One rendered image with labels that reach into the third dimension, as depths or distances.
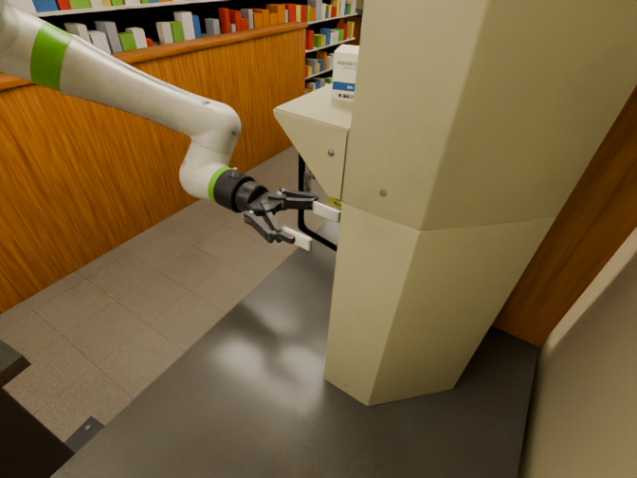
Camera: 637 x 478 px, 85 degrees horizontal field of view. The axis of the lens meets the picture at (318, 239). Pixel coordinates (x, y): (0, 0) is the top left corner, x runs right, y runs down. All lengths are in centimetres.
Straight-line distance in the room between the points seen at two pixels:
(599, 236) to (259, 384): 74
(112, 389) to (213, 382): 127
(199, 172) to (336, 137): 49
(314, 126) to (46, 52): 57
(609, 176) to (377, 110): 49
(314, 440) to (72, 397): 154
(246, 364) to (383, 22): 71
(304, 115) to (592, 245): 62
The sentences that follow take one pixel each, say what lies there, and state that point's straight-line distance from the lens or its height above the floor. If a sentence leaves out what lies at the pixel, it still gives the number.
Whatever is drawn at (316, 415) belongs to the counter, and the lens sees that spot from 79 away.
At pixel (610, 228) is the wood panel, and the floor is 130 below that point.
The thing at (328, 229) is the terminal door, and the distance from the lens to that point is 99.
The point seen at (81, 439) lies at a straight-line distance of 199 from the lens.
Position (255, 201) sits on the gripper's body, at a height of 123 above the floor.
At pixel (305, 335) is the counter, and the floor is 94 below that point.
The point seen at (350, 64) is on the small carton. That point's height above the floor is 156.
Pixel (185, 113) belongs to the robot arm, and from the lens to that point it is 87.
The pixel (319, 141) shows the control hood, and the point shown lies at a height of 148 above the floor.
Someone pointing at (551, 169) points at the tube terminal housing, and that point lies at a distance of 49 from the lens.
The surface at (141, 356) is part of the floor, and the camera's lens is 212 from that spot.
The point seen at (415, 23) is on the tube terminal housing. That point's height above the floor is 162.
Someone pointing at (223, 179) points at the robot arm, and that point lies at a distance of 82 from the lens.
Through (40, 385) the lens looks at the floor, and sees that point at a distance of 225.
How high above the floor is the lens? 167
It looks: 40 degrees down
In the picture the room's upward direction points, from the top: 3 degrees clockwise
